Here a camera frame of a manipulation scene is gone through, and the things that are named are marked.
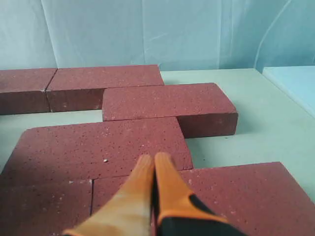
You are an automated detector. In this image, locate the red brick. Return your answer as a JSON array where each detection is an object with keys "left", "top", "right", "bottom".
[
  {"left": 0, "top": 68, "right": 57, "bottom": 115},
  {"left": 90, "top": 161, "right": 315, "bottom": 236},
  {"left": 0, "top": 180, "right": 92, "bottom": 236},
  {"left": 46, "top": 64, "right": 164, "bottom": 112}
]

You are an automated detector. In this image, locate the red brick back right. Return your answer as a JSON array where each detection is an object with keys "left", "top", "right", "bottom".
[{"left": 46, "top": 64, "right": 164, "bottom": 112}]

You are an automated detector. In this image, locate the red brick back left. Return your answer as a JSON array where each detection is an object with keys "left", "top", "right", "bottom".
[{"left": 0, "top": 68, "right": 57, "bottom": 115}]

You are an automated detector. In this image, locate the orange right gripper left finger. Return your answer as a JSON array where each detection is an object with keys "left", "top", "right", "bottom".
[{"left": 63, "top": 154, "right": 154, "bottom": 236}]

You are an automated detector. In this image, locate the red brick front right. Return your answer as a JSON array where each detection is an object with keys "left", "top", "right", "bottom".
[{"left": 90, "top": 161, "right": 315, "bottom": 236}]

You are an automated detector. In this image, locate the red brick front left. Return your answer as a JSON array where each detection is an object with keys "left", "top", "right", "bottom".
[{"left": 0, "top": 180, "right": 92, "bottom": 236}]

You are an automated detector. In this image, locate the white backdrop sheet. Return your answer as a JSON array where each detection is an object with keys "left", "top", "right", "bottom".
[{"left": 0, "top": 0, "right": 315, "bottom": 71}]

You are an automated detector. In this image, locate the red brick second row right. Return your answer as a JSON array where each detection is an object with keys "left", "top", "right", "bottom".
[{"left": 102, "top": 83, "right": 238, "bottom": 139}]

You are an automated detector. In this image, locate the red brick third row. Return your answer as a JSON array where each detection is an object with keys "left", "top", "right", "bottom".
[{"left": 0, "top": 118, "right": 193, "bottom": 186}]

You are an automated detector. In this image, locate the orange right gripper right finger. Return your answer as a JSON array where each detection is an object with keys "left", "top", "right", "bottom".
[{"left": 155, "top": 152, "right": 236, "bottom": 236}]

